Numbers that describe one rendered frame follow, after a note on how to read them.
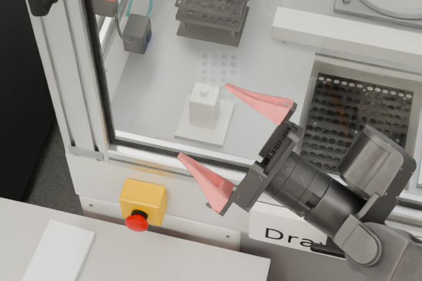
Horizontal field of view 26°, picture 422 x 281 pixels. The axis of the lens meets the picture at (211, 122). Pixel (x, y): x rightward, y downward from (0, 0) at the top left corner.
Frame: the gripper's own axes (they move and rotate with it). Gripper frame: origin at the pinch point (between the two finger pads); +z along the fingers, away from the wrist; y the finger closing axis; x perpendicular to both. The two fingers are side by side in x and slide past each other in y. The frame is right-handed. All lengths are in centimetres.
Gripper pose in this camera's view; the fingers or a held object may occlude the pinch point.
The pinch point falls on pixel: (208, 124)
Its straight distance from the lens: 102.1
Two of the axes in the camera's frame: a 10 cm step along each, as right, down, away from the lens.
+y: -5.4, 8.1, 2.4
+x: 1.5, -1.9, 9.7
